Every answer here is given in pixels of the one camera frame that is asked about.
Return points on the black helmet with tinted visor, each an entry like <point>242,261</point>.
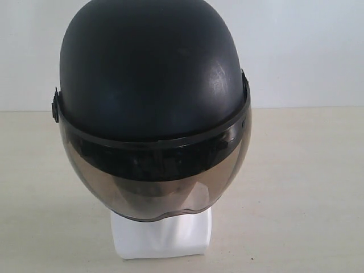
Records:
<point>154,109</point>

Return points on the white mannequin head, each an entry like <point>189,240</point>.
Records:
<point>171,237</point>

